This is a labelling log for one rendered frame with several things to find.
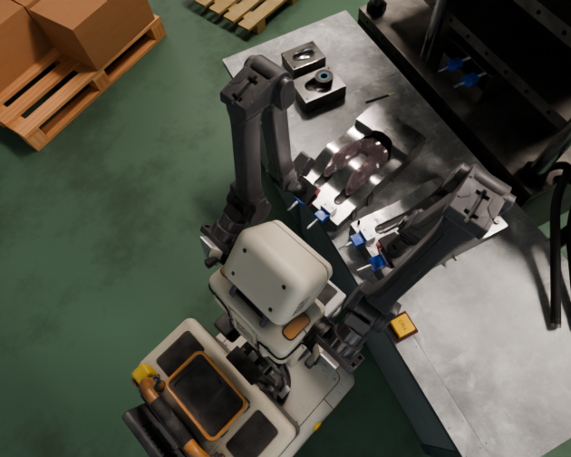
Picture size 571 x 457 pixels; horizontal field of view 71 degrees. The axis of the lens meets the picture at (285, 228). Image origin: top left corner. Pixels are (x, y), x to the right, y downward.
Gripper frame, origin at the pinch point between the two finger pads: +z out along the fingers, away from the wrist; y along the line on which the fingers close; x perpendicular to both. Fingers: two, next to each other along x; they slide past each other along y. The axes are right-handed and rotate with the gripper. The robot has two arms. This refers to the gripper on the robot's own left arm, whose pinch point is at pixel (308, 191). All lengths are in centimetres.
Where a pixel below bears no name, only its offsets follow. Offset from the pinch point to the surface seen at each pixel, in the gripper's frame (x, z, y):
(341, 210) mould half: -0.9, 16.3, -9.0
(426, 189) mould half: -25.2, 20.5, -28.3
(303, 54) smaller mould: -47, 41, 59
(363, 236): 0.9, 8.5, -23.1
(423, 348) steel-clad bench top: 18, 12, -61
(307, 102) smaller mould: -28, 29, 36
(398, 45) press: -79, 64, 32
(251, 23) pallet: -68, 135, 172
